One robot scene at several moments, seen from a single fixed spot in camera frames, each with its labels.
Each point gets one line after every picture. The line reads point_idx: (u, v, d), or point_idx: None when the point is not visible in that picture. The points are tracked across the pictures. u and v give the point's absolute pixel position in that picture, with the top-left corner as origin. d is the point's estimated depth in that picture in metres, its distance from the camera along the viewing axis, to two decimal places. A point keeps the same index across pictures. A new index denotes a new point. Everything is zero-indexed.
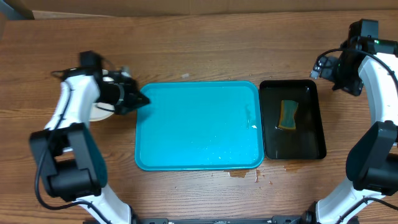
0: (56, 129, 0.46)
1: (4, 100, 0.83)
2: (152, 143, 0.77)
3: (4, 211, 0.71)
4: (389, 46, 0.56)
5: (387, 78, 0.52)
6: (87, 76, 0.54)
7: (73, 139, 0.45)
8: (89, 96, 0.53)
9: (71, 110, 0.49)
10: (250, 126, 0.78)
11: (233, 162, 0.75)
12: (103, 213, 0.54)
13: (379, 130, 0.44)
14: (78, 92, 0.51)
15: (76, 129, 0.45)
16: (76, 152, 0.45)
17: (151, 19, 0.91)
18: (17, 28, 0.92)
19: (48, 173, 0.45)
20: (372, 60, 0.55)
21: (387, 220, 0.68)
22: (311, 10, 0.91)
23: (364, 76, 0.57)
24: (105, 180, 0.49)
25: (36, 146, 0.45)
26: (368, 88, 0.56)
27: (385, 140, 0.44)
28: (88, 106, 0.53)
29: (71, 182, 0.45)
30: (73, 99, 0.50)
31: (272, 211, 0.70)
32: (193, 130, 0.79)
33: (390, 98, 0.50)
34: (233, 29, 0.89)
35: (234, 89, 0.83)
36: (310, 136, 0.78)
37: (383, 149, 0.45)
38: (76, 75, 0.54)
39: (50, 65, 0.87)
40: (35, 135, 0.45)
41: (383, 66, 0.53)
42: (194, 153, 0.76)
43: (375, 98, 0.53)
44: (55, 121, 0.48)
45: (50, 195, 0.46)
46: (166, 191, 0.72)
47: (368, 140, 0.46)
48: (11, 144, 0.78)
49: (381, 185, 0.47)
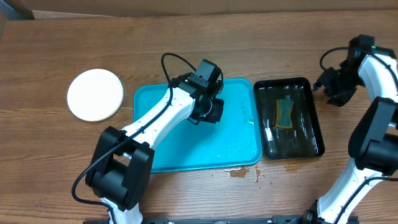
0: (131, 138, 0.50)
1: (5, 100, 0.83)
2: (163, 145, 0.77)
3: (4, 211, 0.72)
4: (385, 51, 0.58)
5: (384, 70, 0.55)
6: (192, 98, 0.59)
7: (136, 157, 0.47)
8: (176, 117, 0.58)
9: (155, 126, 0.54)
10: (248, 123, 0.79)
11: (232, 159, 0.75)
12: (117, 219, 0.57)
13: (379, 102, 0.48)
14: (173, 110, 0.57)
15: (147, 150, 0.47)
16: (130, 168, 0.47)
17: (151, 19, 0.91)
18: (17, 28, 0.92)
19: (97, 168, 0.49)
20: (370, 58, 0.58)
21: (388, 220, 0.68)
22: (310, 10, 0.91)
23: (364, 74, 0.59)
24: (135, 202, 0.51)
25: (107, 141, 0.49)
26: (367, 84, 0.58)
27: (385, 113, 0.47)
28: (170, 125, 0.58)
29: (110, 188, 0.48)
30: (163, 116, 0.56)
31: (272, 211, 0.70)
32: (203, 132, 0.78)
33: (390, 88, 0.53)
34: (233, 29, 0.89)
35: (231, 89, 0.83)
36: (308, 134, 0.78)
37: (383, 121, 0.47)
38: (183, 92, 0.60)
39: (50, 65, 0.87)
40: (112, 132, 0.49)
41: (381, 65, 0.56)
42: (203, 155, 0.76)
43: (375, 88, 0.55)
44: (134, 128, 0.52)
45: (89, 183, 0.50)
46: (168, 191, 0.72)
47: (369, 116, 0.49)
48: (11, 144, 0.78)
49: (381, 163, 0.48)
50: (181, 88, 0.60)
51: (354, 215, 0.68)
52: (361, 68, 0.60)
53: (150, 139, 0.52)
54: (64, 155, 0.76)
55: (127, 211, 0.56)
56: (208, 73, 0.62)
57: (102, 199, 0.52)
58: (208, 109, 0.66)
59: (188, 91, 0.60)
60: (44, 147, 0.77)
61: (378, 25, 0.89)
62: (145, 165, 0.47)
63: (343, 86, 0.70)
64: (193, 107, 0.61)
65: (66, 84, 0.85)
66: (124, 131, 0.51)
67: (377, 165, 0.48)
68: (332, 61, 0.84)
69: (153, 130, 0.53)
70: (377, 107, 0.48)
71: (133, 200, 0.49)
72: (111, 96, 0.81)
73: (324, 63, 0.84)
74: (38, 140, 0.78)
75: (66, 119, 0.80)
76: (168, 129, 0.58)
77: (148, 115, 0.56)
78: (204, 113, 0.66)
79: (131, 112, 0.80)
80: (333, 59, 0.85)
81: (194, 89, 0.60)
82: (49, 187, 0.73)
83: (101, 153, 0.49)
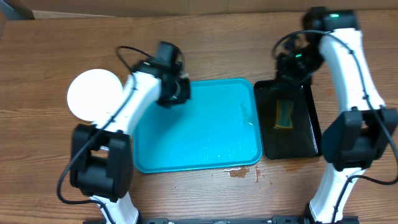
0: (104, 130, 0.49)
1: (4, 100, 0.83)
2: (161, 145, 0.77)
3: (4, 211, 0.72)
4: (348, 20, 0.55)
5: (349, 56, 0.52)
6: (156, 78, 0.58)
7: (112, 146, 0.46)
8: (145, 99, 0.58)
9: (124, 113, 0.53)
10: (247, 123, 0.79)
11: (232, 159, 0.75)
12: (113, 216, 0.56)
13: (346, 121, 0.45)
14: (140, 93, 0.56)
15: (122, 137, 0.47)
16: (111, 159, 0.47)
17: (151, 18, 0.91)
18: (18, 28, 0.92)
19: (78, 168, 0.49)
20: (333, 41, 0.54)
21: (387, 220, 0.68)
22: (310, 10, 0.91)
23: (326, 55, 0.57)
24: (125, 189, 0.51)
25: (79, 139, 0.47)
26: (331, 67, 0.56)
27: (354, 126, 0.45)
28: (142, 108, 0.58)
29: (94, 184, 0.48)
30: (130, 99, 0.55)
31: (272, 212, 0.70)
32: (201, 132, 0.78)
33: (354, 77, 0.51)
34: (233, 29, 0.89)
35: (229, 88, 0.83)
36: (308, 134, 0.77)
37: (354, 132, 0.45)
38: (147, 73, 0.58)
39: (50, 65, 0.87)
40: (82, 129, 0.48)
41: (344, 45, 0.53)
42: (202, 155, 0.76)
43: (339, 79, 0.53)
44: (104, 119, 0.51)
45: (73, 184, 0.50)
46: (167, 191, 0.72)
47: (338, 126, 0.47)
48: (12, 144, 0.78)
49: (357, 160, 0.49)
50: (142, 71, 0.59)
51: (354, 215, 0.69)
52: (323, 48, 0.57)
53: (124, 126, 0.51)
54: (64, 155, 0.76)
55: (120, 204, 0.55)
56: (167, 54, 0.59)
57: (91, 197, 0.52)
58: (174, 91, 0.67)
59: (150, 73, 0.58)
60: (45, 147, 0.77)
61: (378, 25, 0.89)
62: (124, 153, 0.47)
63: (309, 66, 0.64)
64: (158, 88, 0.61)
65: (66, 84, 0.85)
66: (94, 124, 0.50)
67: (354, 162, 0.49)
68: None
69: (124, 117, 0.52)
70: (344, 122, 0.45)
71: (122, 188, 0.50)
72: (111, 96, 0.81)
73: None
74: (38, 140, 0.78)
75: (66, 120, 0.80)
76: (139, 112, 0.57)
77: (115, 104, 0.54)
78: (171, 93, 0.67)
79: None
80: None
81: (157, 71, 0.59)
82: (49, 186, 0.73)
83: (74, 152, 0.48)
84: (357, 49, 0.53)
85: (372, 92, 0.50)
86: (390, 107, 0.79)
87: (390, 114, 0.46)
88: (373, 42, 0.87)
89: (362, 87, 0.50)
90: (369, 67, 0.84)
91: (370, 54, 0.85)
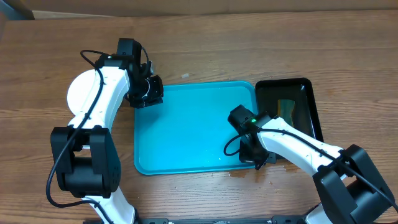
0: (81, 128, 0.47)
1: (4, 100, 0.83)
2: (160, 147, 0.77)
3: (4, 211, 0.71)
4: (265, 117, 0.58)
5: (285, 137, 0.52)
6: (122, 68, 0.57)
7: (93, 143, 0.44)
8: (117, 93, 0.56)
9: (97, 109, 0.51)
10: None
11: (233, 162, 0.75)
12: (109, 214, 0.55)
13: (323, 184, 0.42)
14: (110, 86, 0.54)
15: (101, 132, 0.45)
16: (94, 157, 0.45)
17: (152, 18, 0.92)
18: (18, 28, 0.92)
19: (63, 170, 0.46)
20: (262, 134, 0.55)
21: (387, 220, 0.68)
22: (310, 10, 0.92)
23: (273, 149, 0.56)
24: (117, 183, 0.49)
25: (57, 142, 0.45)
26: (282, 154, 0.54)
27: (334, 184, 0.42)
28: (115, 102, 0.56)
29: (83, 185, 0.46)
30: (102, 95, 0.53)
31: (272, 212, 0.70)
32: (201, 134, 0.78)
33: (301, 150, 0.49)
34: (233, 29, 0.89)
35: (229, 89, 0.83)
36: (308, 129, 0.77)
37: (339, 190, 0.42)
38: (112, 66, 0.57)
39: (50, 65, 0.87)
40: (60, 131, 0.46)
41: (274, 132, 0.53)
42: (201, 156, 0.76)
43: (295, 158, 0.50)
44: (79, 118, 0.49)
45: (61, 188, 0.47)
46: (166, 191, 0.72)
47: (323, 195, 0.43)
48: (11, 144, 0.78)
49: (369, 217, 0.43)
50: (108, 65, 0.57)
51: None
52: (265, 145, 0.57)
53: (100, 121, 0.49)
54: None
55: (115, 201, 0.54)
56: (129, 47, 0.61)
57: (83, 198, 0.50)
58: (140, 86, 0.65)
59: (115, 65, 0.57)
60: (45, 147, 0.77)
61: (378, 25, 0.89)
62: (106, 148, 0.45)
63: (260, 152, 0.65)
64: (127, 80, 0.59)
65: (66, 84, 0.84)
66: (70, 125, 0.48)
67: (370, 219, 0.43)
68: (332, 60, 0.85)
69: (99, 112, 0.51)
70: (324, 186, 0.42)
71: (113, 183, 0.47)
72: None
73: (324, 63, 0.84)
74: (38, 140, 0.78)
75: (66, 120, 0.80)
76: (114, 106, 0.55)
77: (87, 103, 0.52)
78: (137, 88, 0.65)
79: (131, 112, 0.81)
80: (333, 59, 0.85)
81: (121, 61, 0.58)
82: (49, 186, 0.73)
83: (56, 155, 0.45)
84: (288, 127, 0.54)
85: (326, 147, 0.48)
86: (391, 107, 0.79)
87: (352, 154, 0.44)
88: (373, 42, 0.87)
89: (311, 147, 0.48)
90: (369, 67, 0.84)
91: (370, 54, 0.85)
